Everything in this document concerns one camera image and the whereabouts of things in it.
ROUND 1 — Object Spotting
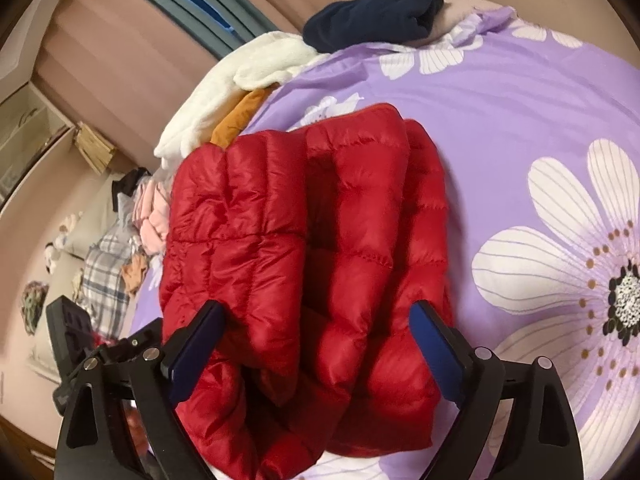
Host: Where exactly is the red puffer jacket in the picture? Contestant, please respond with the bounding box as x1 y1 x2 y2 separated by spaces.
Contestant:
160 104 452 479

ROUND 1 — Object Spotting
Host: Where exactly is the plaid pillow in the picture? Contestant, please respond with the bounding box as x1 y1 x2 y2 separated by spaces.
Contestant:
80 232 131 339

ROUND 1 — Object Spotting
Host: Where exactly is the tan small garment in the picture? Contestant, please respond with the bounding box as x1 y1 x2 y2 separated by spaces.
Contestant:
120 252 149 296

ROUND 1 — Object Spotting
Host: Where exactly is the white plush toy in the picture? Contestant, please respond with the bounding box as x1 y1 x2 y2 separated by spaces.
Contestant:
43 211 82 274

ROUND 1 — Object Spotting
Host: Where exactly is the pink crumpled garment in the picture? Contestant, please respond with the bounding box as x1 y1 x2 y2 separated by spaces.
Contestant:
132 177 170 257

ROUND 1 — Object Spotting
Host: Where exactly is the white fleece garment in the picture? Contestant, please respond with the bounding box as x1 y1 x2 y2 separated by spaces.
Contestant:
154 32 326 170

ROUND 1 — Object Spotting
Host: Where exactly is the orange folded garment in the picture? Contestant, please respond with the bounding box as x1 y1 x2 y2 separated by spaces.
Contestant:
209 86 276 150

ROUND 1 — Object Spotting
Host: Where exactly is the white shelf unit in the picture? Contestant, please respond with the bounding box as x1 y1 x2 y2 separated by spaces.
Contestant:
0 82 76 205

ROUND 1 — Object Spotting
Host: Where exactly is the beige curtain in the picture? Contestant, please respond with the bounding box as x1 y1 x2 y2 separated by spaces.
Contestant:
32 0 338 169

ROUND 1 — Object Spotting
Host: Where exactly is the navy blue folded garment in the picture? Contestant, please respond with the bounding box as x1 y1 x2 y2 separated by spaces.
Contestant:
303 0 444 53

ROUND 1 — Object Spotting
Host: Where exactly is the blue window frame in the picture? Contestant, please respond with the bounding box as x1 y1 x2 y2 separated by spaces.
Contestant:
148 0 277 60

